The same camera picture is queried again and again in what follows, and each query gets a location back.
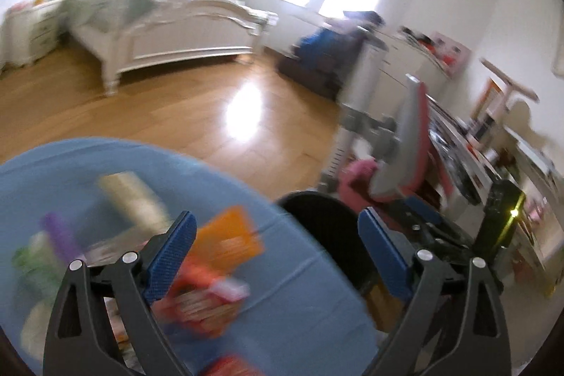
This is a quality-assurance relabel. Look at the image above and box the orange snack packet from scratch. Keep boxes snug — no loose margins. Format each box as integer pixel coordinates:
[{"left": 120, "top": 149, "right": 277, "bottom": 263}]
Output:
[{"left": 189, "top": 206, "right": 265, "bottom": 274}]

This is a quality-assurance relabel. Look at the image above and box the white dresser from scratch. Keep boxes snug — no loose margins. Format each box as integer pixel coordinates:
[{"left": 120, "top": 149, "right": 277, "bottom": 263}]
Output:
[{"left": 376, "top": 31, "right": 449, "bottom": 100}]

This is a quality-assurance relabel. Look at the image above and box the red desk chair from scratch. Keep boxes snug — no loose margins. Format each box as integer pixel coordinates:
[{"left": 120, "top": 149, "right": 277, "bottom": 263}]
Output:
[{"left": 337, "top": 74, "right": 455, "bottom": 212}]

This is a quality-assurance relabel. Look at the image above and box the framed photo of girls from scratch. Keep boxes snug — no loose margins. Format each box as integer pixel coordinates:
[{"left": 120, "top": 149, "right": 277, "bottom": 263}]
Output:
[{"left": 430, "top": 31, "right": 472, "bottom": 78}]

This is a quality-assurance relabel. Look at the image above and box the black trash bin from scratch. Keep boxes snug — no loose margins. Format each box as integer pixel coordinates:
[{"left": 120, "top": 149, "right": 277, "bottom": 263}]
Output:
[{"left": 276, "top": 190, "right": 404, "bottom": 332}]

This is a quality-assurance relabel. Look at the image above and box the white bed frame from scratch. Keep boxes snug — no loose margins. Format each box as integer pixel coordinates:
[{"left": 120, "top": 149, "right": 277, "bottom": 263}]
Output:
[{"left": 65, "top": 0, "right": 278, "bottom": 96}]

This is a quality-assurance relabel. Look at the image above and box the white standing pole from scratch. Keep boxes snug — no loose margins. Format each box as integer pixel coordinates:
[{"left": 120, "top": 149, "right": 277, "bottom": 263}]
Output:
[{"left": 317, "top": 11, "right": 388, "bottom": 195}]

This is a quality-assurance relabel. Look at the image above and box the white nightstand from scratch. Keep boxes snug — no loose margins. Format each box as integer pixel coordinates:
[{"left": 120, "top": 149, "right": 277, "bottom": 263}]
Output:
[{"left": 6, "top": 0, "right": 65, "bottom": 68}]

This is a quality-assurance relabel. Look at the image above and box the round blue table cloth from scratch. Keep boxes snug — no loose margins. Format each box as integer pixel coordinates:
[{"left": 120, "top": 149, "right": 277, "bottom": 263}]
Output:
[{"left": 1, "top": 137, "right": 376, "bottom": 375}]

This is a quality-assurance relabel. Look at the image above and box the purple spray bottle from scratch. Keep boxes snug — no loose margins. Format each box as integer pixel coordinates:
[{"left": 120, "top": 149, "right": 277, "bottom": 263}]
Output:
[{"left": 40, "top": 213, "right": 86, "bottom": 264}]

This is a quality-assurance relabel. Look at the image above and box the white desk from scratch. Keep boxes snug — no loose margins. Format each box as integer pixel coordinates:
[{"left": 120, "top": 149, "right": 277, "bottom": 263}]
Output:
[{"left": 426, "top": 93, "right": 564, "bottom": 298}]

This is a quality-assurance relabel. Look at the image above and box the red milk carton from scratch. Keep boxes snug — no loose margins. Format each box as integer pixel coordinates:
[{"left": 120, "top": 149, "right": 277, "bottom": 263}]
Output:
[{"left": 152, "top": 257, "right": 251, "bottom": 338}]

